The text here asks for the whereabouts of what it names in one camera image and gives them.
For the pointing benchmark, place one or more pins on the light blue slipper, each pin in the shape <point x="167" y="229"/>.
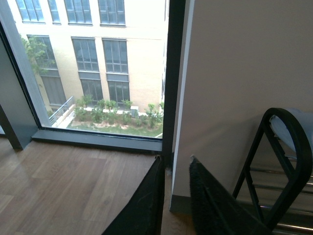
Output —
<point x="283" y="130"/>

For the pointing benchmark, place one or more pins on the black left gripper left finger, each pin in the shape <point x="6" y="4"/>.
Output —
<point x="143" y="213"/>

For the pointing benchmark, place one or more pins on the black metal shoe rack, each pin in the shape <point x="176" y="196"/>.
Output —
<point x="276" y="183"/>

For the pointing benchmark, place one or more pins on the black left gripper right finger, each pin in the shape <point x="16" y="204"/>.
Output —
<point x="214" y="210"/>

